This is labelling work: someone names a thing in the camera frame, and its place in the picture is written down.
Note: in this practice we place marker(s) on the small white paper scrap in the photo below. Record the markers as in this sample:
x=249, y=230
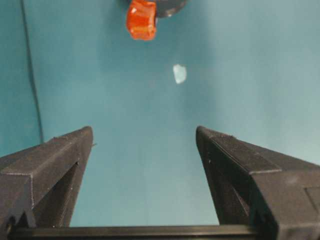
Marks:
x=180, y=73

